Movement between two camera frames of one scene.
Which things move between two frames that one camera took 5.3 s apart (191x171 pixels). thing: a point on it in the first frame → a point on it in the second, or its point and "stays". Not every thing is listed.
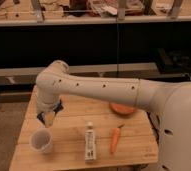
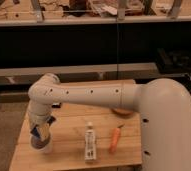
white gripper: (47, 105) → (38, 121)
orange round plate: (121, 109) stays
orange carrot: (115, 138) stays
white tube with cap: (90, 142) stays
